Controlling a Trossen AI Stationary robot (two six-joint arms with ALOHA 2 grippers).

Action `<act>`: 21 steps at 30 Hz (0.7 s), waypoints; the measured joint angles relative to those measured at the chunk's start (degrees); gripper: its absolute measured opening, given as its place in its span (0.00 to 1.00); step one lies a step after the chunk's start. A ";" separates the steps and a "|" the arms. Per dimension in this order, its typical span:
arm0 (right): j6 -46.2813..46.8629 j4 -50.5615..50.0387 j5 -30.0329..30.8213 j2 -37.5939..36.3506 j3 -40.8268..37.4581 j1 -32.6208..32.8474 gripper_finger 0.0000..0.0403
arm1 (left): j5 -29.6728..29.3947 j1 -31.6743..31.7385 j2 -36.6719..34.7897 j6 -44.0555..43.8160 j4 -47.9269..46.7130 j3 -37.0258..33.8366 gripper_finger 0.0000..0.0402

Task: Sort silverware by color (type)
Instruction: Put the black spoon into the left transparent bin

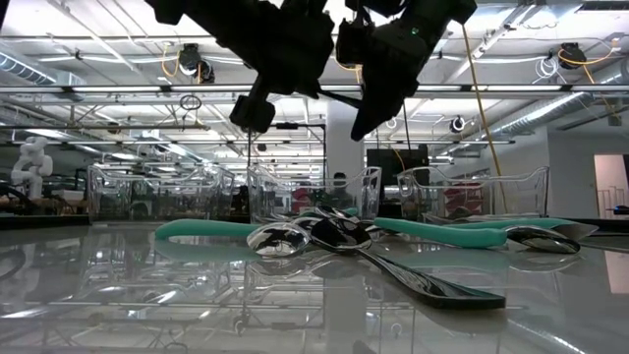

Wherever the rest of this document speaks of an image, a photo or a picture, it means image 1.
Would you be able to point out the white robot statue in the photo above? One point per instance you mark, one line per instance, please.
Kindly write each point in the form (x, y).
(32, 167)

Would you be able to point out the black monitor screen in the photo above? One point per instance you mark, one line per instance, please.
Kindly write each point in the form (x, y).
(393, 159)

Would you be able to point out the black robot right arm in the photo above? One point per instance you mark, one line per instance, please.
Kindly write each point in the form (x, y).
(462, 10)

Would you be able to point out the silver ventilation duct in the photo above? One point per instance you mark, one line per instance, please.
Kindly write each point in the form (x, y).
(24, 71)
(540, 115)

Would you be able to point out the black metal frame stand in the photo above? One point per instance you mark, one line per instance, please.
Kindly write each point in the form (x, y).
(287, 126)

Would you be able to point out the person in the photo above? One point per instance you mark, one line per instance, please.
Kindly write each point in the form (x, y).
(339, 178)

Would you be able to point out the clear plastic bin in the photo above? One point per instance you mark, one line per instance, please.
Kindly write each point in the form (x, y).
(162, 192)
(521, 192)
(275, 192)

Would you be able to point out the red box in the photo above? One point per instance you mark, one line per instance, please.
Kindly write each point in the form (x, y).
(464, 199)

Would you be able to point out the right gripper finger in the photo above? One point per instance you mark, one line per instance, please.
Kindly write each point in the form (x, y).
(381, 103)

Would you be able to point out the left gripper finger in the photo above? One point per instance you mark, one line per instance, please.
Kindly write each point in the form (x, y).
(314, 49)

